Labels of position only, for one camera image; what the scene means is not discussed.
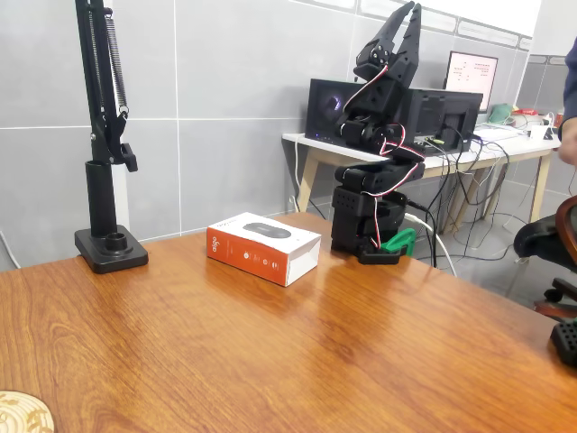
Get white orange mouse box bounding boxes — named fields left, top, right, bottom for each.
left=206, top=211, right=322, bottom=289

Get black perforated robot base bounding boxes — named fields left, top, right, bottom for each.
left=549, top=318, right=577, bottom=367

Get black computer case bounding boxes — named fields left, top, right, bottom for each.
left=304, top=77, right=484, bottom=157

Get monitor with white screen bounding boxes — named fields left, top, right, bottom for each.
left=444, top=50, right=499, bottom=114

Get stack of papers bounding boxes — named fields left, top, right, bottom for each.
left=472, top=121, right=520, bottom=139

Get green table clamp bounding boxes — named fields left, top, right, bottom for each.
left=380, top=227, right=417, bottom=258

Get white desk wooden legs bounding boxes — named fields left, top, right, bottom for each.
left=281, top=121, right=564, bottom=235

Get person in blue shirt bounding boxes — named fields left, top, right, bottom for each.
left=556, top=38, right=577, bottom=164

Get black office chair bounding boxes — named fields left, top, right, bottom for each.
left=513, top=196, right=577, bottom=322

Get black clamp boom stand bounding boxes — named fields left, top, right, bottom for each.
left=73, top=0, right=150, bottom=275

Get round wooden coaster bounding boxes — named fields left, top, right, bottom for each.
left=0, top=390, right=56, bottom=433

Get red white servo cable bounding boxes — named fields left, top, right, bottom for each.
left=376, top=120, right=427, bottom=160

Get black power cable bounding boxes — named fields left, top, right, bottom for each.
left=405, top=198, right=441, bottom=270

